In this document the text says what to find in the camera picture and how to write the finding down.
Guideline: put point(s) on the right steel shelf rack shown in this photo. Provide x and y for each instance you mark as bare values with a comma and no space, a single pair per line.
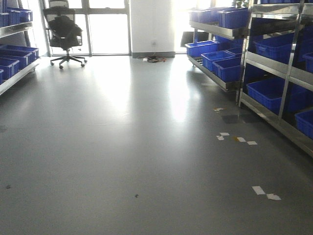
275,82

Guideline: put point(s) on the steel shelf rack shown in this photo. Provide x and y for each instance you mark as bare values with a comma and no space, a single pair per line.
275,82
17,57

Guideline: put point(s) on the left steel shelf rack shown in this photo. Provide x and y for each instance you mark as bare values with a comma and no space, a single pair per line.
17,57

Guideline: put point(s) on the far right steel rack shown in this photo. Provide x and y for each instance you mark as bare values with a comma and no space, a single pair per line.
218,35

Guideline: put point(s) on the black office chair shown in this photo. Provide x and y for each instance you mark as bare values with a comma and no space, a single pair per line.
63,32

